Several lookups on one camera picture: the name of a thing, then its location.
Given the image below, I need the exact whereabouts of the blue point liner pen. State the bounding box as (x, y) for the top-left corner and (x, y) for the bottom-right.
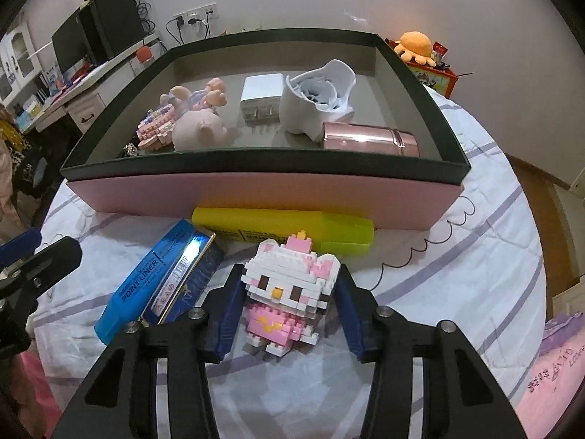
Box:
(94, 220), (195, 345)

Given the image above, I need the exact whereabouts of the blue metal harmonica box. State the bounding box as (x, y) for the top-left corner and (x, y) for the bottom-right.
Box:
(140, 229), (224, 326)

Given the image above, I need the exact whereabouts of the pink brick keyboard toy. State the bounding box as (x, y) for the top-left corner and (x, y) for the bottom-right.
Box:
(136, 104), (176, 151)

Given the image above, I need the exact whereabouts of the pink white brick cat figure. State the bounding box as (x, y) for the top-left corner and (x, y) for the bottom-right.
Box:
(241, 231), (341, 358)

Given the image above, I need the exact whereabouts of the yellow highlighter pen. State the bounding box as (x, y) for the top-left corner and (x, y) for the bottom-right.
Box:
(191, 207), (374, 256)

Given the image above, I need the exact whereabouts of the white power adapter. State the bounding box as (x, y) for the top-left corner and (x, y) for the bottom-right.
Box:
(240, 74), (284, 124)

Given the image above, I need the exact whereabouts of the pink embroidered pillow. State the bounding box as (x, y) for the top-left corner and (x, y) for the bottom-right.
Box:
(516, 312), (584, 438)

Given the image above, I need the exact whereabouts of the white desk with drawers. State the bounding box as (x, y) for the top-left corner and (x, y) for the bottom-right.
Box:
(20, 32), (160, 134)

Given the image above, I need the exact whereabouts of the white glass-door cabinet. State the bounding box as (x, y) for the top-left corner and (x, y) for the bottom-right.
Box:
(0, 23), (42, 106)

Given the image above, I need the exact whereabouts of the pink pig doll figure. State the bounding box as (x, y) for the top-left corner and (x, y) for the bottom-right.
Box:
(160, 77), (228, 152)

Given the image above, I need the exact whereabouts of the black computer monitor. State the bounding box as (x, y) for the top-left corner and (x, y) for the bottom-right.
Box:
(52, 10), (88, 74)

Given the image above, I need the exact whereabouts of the bottle with red cap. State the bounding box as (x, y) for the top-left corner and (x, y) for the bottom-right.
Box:
(136, 46), (154, 65)

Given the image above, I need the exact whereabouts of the rose gold metal cylinder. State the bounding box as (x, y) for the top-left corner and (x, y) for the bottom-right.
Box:
(323, 122), (420, 158)

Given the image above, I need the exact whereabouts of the pink box with black rim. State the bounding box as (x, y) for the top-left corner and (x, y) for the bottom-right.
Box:
(61, 28), (471, 230)

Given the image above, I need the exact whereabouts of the red cartoon storage crate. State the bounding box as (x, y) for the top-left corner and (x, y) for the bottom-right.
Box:
(386, 39), (458, 98)

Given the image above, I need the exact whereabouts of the orange octopus plush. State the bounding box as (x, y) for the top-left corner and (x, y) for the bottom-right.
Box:
(394, 31), (436, 67)

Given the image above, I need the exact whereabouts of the white wall power strip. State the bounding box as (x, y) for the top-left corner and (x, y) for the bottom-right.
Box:
(174, 3), (219, 25)

